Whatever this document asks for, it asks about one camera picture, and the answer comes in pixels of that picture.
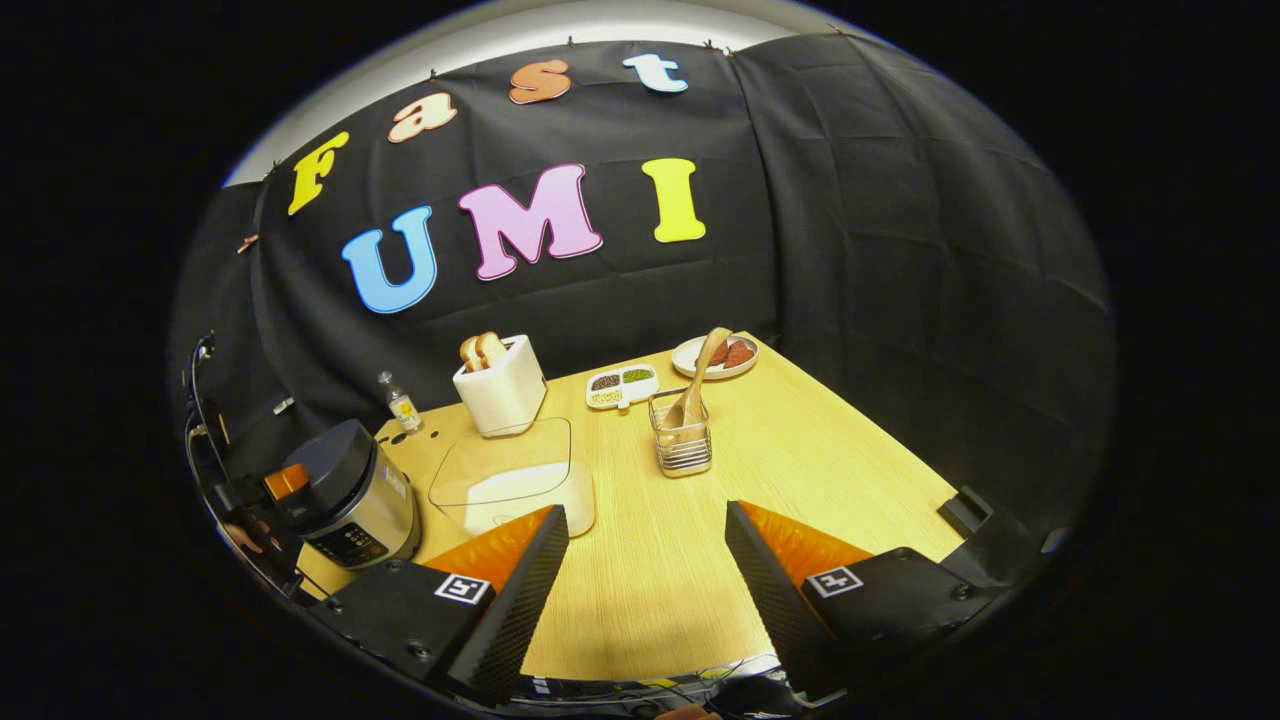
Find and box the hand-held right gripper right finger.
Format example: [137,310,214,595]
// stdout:
[724,500,1011,703]

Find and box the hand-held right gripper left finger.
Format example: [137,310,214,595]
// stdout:
[305,503,571,706]

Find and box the dark grey rice cooker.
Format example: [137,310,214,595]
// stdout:
[275,420,423,571]

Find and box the metal wire chopstick holder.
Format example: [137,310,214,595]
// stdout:
[648,387,713,479]

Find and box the wooden spoon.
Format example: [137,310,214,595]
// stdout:
[663,327,734,431]

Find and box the small glass bottle yellow label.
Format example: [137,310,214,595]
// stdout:
[377,371,424,434]

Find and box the clear plastic container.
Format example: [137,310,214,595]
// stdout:
[428,417,597,539]

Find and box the white toaster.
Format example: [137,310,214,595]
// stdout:
[452,334,549,438]

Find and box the black table edge clamp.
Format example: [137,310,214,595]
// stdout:
[938,487,996,541]

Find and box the white divided bean dish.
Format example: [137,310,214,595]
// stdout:
[585,364,661,411]

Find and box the white round plate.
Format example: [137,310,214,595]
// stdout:
[671,334,759,381]

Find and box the black backdrop cloth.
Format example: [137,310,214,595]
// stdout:
[168,35,1119,561]

